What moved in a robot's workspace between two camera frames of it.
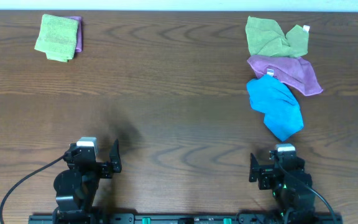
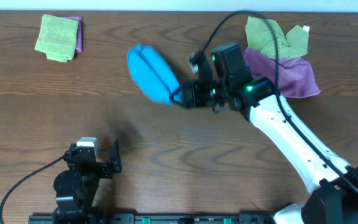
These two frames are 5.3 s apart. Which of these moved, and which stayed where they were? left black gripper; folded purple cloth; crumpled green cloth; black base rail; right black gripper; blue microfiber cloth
Moved: blue microfiber cloth; right black gripper
Stayed: black base rail; left black gripper; folded purple cloth; crumpled green cloth
